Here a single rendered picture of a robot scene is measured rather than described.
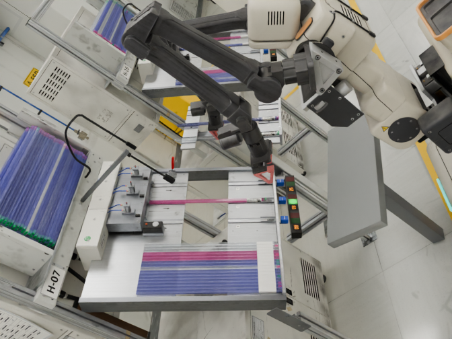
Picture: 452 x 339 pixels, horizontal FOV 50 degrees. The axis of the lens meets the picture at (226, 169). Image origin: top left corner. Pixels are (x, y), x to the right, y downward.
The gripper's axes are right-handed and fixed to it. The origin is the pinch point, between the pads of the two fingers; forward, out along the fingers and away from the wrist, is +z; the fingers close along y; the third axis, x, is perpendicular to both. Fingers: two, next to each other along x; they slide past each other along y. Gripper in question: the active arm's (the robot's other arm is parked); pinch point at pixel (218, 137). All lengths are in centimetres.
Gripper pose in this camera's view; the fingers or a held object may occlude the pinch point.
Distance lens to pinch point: 230.2
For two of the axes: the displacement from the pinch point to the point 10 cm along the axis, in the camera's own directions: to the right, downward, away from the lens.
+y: -0.7, 6.8, -7.3
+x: 9.9, -0.5, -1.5
